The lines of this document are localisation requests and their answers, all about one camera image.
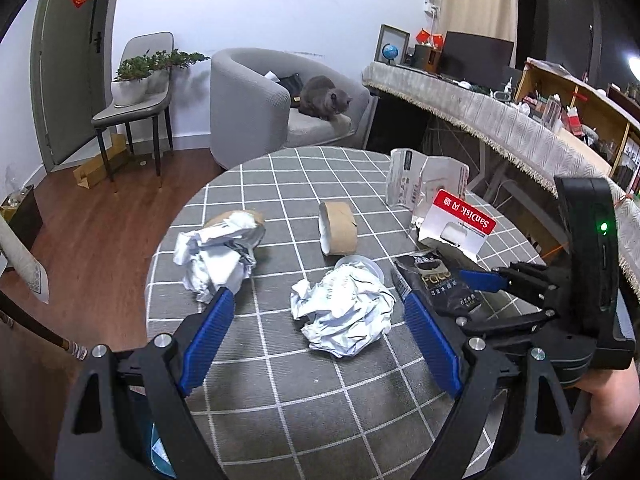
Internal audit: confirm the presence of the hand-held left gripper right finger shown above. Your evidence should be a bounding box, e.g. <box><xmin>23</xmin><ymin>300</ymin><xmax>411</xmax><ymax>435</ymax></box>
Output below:
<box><xmin>402</xmin><ymin>292</ymin><xmax>591</xmax><ymax>480</ymax></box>

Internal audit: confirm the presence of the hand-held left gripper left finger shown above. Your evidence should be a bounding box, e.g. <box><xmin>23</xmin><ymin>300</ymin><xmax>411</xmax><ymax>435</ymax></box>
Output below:
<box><xmin>52</xmin><ymin>287</ymin><xmax>236</xmax><ymax>480</ymax></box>

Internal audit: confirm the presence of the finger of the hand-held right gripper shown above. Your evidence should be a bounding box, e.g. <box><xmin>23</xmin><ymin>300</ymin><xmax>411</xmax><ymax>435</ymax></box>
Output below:
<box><xmin>450</xmin><ymin>309</ymin><xmax>560</xmax><ymax>343</ymax></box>
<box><xmin>457</xmin><ymin>262</ymin><xmax>571</xmax><ymax>311</ymax></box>

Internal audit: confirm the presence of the black snack packet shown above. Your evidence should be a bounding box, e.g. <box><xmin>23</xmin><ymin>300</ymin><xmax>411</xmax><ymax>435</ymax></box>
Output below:
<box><xmin>392</xmin><ymin>250</ymin><xmax>483</xmax><ymax>317</ymax></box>

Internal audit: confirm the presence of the printed white paper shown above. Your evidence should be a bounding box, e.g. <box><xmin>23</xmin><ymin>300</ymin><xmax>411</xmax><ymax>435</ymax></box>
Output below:
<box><xmin>291</xmin><ymin>264</ymin><xmax>396</xmax><ymax>358</ymax></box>

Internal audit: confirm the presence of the blue trash bin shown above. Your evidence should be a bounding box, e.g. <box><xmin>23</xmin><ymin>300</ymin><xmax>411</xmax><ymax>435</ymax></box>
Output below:
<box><xmin>147</xmin><ymin>417</ymin><xmax>177</xmax><ymax>478</ymax></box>

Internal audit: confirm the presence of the person's right forearm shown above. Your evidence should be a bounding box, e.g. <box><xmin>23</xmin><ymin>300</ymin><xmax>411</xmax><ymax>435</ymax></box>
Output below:
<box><xmin>582</xmin><ymin>360</ymin><xmax>640</xmax><ymax>466</ymax></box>

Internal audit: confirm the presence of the red white card package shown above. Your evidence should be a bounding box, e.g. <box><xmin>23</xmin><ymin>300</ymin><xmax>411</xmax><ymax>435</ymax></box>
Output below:
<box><xmin>417</xmin><ymin>189</ymin><xmax>497</xmax><ymax>262</ymax></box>

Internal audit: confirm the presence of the crumpled white grey paper ball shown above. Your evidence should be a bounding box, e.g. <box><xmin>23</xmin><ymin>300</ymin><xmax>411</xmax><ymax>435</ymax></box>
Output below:
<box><xmin>173</xmin><ymin>210</ymin><xmax>267</xmax><ymax>304</ymax></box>

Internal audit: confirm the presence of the clear round plastic lid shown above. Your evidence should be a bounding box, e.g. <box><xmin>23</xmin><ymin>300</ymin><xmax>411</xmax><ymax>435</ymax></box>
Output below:
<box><xmin>334</xmin><ymin>254</ymin><xmax>386</xmax><ymax>286</ymax></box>

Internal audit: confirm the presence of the clear plastic packaging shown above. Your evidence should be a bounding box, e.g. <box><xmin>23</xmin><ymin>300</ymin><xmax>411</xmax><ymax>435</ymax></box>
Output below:
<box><xmin>386</xmin><ymin>148</ymin><xmax>431</xmax><ymax>210</ymax></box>

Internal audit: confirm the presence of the empty cardboard tape core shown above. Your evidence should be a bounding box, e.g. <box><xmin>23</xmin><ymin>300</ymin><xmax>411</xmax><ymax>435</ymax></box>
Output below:
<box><xmin>319</xmin><ymin>201</ymin><xmax>359</xmax><ymax>257</ymax></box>

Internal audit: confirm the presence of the wooden desktop shelf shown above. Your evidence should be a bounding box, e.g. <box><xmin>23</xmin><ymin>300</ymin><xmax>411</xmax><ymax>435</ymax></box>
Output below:
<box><xmin>512</xmin><ymin>57</ymin><xmax>640</xmax><ymax>196</ymax></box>

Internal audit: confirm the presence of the dark table leg with sock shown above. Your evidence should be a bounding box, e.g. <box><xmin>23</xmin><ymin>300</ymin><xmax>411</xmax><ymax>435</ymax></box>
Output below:
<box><xmin>0</xmin><ymin>290</ymin><xmax>88</xmax><ymax>362</ymax></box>

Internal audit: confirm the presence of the fringed cream desk cloth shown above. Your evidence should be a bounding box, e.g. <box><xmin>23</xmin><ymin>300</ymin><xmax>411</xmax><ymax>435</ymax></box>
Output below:
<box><xmin>361</xmin><ymin>61</ymin><xmax>640</xmax><ymax>296</ymax></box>

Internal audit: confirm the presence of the grey checked tablecloth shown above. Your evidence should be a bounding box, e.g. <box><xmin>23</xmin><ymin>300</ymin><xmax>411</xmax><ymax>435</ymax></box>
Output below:
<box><xmin>145</xmin><ymin>146</ymin><xmax>546</xmax><ymax>480</ymax></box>

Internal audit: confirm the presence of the table with white tablecloth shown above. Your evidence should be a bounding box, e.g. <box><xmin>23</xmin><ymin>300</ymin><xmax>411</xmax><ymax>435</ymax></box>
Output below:
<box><xmin>0</xmin><ymin>217</ymin><xmax>51</xmax><ymax>306</ymax></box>

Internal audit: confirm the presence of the flat cardboard box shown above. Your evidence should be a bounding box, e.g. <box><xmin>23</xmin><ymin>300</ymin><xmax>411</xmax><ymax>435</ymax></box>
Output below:
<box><xmin>73</xmin><ymin>133</ymin><xmax>132</xmax><ymax>189</ymax></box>

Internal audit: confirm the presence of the dark storage box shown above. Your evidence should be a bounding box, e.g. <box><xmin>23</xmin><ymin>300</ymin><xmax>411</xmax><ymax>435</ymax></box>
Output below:
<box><xmin>0</xmin><ymin>185</ymin><xmax>43</xmax><ymax>256</ymax></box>

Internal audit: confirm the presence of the black computer monitor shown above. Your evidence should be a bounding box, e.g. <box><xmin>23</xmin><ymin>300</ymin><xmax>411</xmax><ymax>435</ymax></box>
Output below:
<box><xmin>437</xmin><ymin>31</ymin><xmax>516</xmax><ymax>92</ymax></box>

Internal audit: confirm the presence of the brown desk box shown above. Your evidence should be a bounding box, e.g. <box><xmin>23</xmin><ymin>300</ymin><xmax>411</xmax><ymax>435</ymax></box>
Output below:
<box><xmin>412</xmin><ymin>44</ymin><xmax>441</xmax><ymax>72</ymax></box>

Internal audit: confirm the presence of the grey dining chair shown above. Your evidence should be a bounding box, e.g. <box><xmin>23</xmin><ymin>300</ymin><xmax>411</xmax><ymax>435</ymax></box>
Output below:
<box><xmin>91</xmin><ymin>31</ymin><xmax>175</xmax><ymax>193</ymax></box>

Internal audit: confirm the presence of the grey armchair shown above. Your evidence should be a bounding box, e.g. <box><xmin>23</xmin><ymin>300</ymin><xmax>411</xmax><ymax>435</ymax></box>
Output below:
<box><xmin>210</xmin><ymin>47</ymin><xmax>372</xmax><ymax>171</ymax></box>

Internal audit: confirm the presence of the grey cat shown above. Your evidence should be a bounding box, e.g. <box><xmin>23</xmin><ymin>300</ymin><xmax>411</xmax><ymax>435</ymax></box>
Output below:
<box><xmin>299</xmin><ymin>75</ymin><xmax>352</xmax><ymax>122</ymax></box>

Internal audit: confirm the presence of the bonsai plant in white pot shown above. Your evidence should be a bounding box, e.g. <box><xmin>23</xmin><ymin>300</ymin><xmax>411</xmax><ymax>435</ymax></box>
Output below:
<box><xmin>111</xmin><ymin>55</ymin><xmax>153</xmax><ymax>108</ymax></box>
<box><xmin>142</xmin><ymin>49</ymin><xmax>211</xmax><ymax>96</ymax></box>

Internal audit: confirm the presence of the black bag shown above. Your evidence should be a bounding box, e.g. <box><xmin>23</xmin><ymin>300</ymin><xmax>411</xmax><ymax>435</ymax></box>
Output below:
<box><xmin>277</xmin><ymin>73</ymin><xmax>304</xmax><ymax>108</ymax></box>

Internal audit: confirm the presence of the grey green door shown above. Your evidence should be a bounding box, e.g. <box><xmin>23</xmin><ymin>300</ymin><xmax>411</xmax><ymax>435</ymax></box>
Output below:
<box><xmin>31</xmin><ymin>0</ymin><xmax>123</xmax><ymax>173</ymax></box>

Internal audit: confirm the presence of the grey picture frame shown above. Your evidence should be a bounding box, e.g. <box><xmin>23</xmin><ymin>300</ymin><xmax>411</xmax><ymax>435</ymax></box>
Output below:
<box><xmin>374</xmin><ymin>24</ymin><xmax>411</xmax><ymax>66</ymax></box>

